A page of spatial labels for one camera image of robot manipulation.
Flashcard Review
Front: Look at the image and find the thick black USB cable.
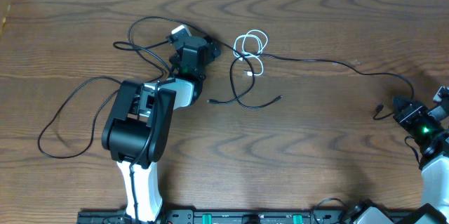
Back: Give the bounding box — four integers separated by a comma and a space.
37, 15, 257, 159

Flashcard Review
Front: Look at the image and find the white cable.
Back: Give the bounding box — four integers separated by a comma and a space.
233, 29, 269, 77

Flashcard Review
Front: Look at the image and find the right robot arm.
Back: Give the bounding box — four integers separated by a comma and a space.
393, 96, 448, 223

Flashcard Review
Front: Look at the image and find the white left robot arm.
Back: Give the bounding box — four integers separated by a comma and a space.
102, 34, 220, 223

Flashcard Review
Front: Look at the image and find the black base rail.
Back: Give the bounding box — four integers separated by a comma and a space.
76, 197, 449, 224

